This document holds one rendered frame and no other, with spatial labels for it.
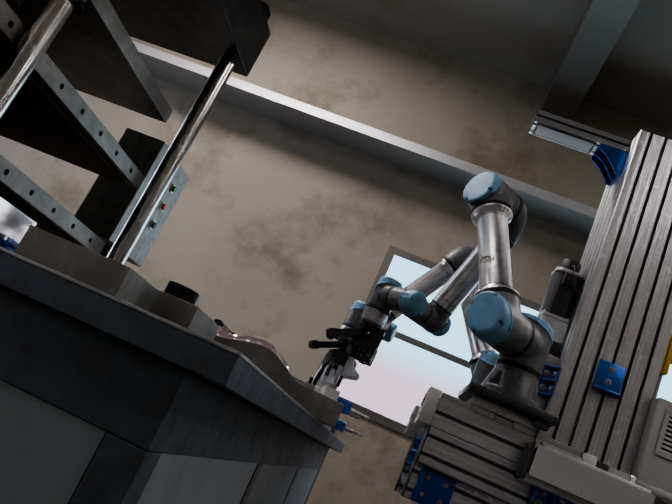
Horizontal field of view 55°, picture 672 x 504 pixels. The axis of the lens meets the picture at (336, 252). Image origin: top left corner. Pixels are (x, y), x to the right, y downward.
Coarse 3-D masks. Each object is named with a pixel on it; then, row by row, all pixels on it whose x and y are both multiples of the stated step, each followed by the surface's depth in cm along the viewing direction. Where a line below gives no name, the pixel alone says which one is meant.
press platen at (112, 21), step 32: (32, 0) 174; (96, 0) 162; (64, 32) 184; (96, 32) 176; (64, 64) 206; (96, 64) 196; (128, 64) 186; (96, 96) 221; (128, 96) 208; (160, 96) 207
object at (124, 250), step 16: (224, 64) 223; (208, 80) 221; (224, 80) 223; (208, 96) 219; (192, 112) 217; (208, 112) 220; (192, 128) 216; (176, 144) 213; (176, 160) 213; (160, 176) 210; (144, 192) 209; (160, 192) 210; (144, 208) 207; (128, 224) 205; (144, 224) 207; (128, 240) 204; (112, 256) 202; (128, 256) 205
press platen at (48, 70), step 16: (0, 0) 131; (0, 16) 133; (16, 16) 137; (0, 32) 136; (16, 32) 138; (48, 64) 151; (48, 80) 153; (64, 80) 158; (64, 96) 160; (80, 96) 166; (80, 112) 169; (80, 128) 174; (96, 128) 177; (96, 144) 182; (112, 144) 187; (112, 160) 190; (128, 160) 198; (128, 176) 201
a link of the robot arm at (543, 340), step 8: (536, 320) 166; (536, 328) 165; (544, 328) 166; (536, 336) 163; (544, 336) 165; (552, 336) 168; (528, 344) 161; (536, 344) 163; (544, 344) 165; (520, 352) 162; (528, 352) 163; (536, 352) 164; (544, 352) 165; (512, 360) 164; (520, 360) 163; (528, 360) 163; (536, 360) 164; (544, 360) 166; (536, 368) 163
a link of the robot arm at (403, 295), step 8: (392, 288) 193; (400, 288) 192; (392, 296) 191; (400, 296) 188; (408, 296) 186; (416, 296) 186; (424, 296) 188; (392, 304) 191; (400, 304) 188; (408, 304) 185; (416, 304) 186; (424, 304) 188; (400, 312) 190; (408, 312) 186; (416, 312) 186; (424, 312) 191; (416, 320) 192; (424, 320) 192
